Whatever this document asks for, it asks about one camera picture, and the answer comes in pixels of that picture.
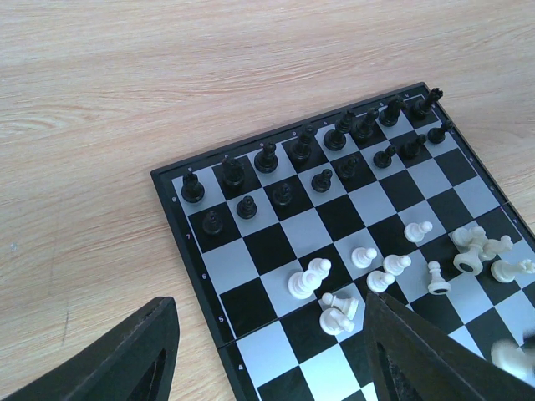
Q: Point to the black grey chessboard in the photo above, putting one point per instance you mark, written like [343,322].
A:
[285,219]

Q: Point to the black rook left corner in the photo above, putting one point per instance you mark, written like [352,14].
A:
[192,190]

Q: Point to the black rook corner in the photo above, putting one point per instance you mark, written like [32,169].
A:
[192,190]
[422,107]

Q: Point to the black rook right corner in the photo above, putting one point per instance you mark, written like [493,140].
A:
[422,107]

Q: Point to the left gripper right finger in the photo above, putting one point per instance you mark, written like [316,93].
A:
[410,359]

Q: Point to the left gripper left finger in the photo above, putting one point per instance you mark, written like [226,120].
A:
[135,360]

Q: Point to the fallen white chess piece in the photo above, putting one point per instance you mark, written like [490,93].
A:
[476,248]

